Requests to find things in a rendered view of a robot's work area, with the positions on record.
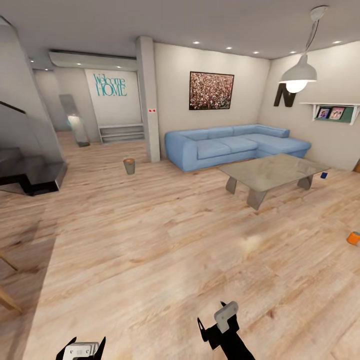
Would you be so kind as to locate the sofa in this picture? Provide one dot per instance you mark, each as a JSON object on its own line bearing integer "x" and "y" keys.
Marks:
{"x": 197, "y": 149}

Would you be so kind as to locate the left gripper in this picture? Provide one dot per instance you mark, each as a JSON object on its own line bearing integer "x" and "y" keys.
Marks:
{"x": 97, "y": 356}

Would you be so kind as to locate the decorative sign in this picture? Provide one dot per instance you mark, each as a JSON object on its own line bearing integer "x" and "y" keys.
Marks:
{"x": 289, "y": 98}

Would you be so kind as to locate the trash can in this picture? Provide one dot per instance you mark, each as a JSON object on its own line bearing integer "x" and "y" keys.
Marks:
{"x": 130, "y": 166}

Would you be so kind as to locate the coffee table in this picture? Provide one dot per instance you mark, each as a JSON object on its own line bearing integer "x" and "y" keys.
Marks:
{"x": 266, "y": 173}

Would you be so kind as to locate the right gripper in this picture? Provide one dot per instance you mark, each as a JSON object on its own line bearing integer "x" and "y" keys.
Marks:
{"x": 217, "y": 338}

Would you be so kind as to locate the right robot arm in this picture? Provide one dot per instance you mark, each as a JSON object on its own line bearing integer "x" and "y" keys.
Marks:
{"x": 224, "y": 333}

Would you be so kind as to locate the standing mirror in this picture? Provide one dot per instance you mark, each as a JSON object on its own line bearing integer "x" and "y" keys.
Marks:
{"x": 74, "y": 120}

